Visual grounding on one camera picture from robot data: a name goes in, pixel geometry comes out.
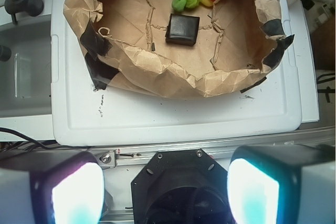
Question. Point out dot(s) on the black faucet handle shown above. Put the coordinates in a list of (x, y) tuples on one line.
[(32, 7)]

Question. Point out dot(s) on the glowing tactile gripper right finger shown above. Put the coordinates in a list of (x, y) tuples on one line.
[(282, 184)]

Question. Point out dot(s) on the black square box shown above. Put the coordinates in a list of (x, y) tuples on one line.
[(182, 30)]

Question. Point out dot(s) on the clear plastic container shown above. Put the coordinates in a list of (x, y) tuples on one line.
[(26, 75)]

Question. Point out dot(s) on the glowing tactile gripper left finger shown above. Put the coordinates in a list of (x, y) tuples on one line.
[(51, 187)]

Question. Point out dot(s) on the white plastic bin lid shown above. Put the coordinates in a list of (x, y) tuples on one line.
[(85, 116)]

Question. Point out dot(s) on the crumpled brown paper liner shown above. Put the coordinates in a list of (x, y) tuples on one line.
[(239, 43)]

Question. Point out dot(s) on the black octagonal mount plate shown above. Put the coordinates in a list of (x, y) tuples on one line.
[(186, 186)]

